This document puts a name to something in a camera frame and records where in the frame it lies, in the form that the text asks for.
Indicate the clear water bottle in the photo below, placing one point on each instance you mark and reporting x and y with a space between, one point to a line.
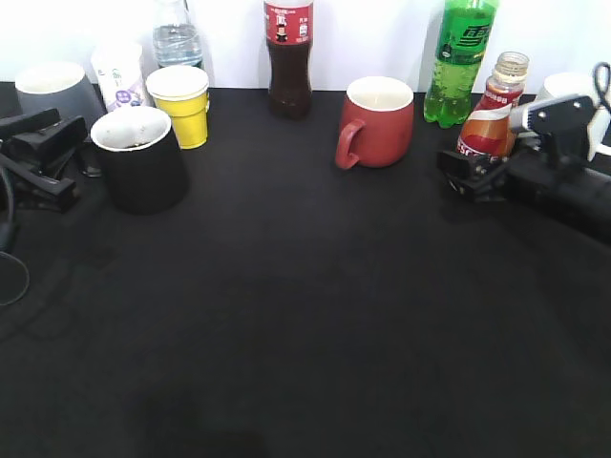
176 40

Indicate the red ceramic mug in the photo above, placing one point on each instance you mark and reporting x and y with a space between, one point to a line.
376 123

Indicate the black ceramic mug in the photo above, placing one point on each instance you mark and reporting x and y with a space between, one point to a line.
140 161

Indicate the cola bottle red label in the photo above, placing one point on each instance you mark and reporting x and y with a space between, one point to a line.
289 27

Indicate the grey ceramic mug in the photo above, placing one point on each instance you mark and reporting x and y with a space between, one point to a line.
59 85

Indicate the white blueberry yogurt carton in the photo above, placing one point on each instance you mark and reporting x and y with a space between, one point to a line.
118 69

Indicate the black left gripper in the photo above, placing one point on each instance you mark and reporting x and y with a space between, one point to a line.
37 175

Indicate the orange nescafe coffee bottle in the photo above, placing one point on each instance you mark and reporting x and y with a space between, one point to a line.
485 135

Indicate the green sprite bottle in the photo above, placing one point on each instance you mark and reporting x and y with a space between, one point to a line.
462 41

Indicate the white ceramic mug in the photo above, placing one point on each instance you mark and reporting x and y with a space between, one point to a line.
562 84

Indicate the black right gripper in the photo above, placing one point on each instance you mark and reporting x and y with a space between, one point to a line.
576 193

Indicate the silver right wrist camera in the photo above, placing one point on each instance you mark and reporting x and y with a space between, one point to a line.
560 123

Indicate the yellow paper cup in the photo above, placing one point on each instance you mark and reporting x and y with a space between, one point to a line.
182 92

